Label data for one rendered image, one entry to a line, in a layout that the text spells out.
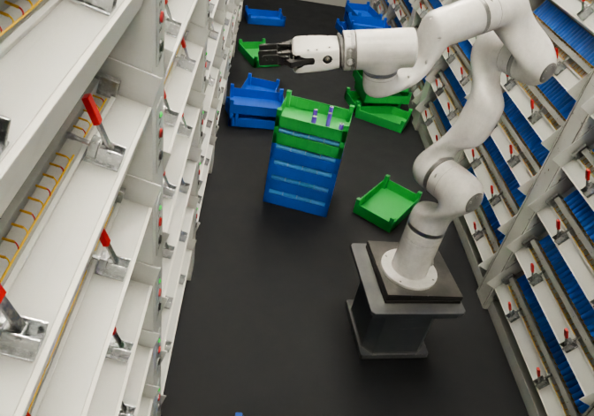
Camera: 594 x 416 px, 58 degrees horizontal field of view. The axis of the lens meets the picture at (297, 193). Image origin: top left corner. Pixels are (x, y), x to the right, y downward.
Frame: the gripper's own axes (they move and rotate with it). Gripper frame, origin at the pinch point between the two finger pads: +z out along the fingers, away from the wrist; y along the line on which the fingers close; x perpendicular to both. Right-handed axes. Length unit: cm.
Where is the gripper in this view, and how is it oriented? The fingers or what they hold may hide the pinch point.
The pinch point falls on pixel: (268, 54)
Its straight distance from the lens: 118.9
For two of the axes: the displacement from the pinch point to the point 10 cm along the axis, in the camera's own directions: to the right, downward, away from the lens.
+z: -10.0, 0.4, 0.1
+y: -0.2, -6.0, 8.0
